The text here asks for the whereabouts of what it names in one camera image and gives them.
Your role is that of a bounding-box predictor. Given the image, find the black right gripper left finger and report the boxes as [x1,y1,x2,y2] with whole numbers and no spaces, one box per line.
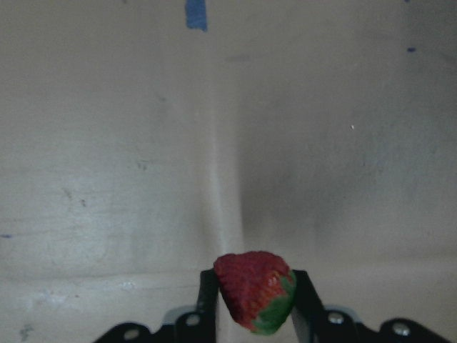
[196,269,219,342]

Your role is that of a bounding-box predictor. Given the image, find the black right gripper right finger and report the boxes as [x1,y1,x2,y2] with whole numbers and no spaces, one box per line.
[291,269,323,343]

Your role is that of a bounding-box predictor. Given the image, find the strawberry grasped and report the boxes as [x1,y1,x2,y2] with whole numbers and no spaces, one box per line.
[214,251,297,336]

